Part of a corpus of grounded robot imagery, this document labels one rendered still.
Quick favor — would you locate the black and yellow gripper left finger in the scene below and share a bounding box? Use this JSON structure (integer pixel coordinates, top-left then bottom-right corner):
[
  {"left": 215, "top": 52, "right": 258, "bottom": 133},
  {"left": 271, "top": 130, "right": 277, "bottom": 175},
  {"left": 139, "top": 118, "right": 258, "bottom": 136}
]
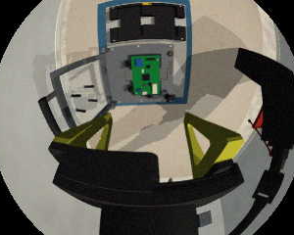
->
[{"left": 53, "top": 113, "right": 113, "bottom": 150}]

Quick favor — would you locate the green circuit board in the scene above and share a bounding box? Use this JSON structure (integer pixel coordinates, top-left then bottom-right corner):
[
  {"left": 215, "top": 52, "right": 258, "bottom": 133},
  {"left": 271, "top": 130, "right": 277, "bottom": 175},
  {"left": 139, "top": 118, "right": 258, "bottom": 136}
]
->
[{"left": 131, "top": 56, "right": 160, "bottom": 95}]

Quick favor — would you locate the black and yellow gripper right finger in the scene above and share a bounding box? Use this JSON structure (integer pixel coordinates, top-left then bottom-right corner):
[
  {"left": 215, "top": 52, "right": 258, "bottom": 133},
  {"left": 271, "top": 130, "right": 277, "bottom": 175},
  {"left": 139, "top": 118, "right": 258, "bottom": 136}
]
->
[{"left": 183, "top": 112, "right": 244, "bottom": 179}]

